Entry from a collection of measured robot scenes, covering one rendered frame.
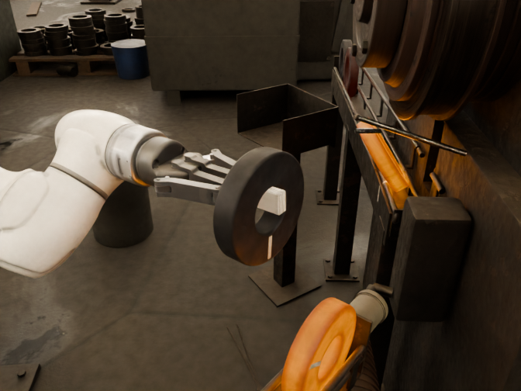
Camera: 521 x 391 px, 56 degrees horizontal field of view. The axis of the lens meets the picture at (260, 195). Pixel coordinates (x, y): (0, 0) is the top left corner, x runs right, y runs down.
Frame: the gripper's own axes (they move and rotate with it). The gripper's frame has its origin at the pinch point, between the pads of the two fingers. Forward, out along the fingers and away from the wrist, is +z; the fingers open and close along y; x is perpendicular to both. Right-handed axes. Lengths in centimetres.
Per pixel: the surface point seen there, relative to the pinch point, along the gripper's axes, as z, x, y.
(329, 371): 10.9, -25.7, -0.3
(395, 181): -1, -20, -49
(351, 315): 11.4, -18.5, -5.2
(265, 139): -54, -29, -72
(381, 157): -4.1, -13.9, -47.3
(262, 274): -60, -88, -74
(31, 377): -86, -86, 7
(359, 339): 11.8, -24.8, -7.5
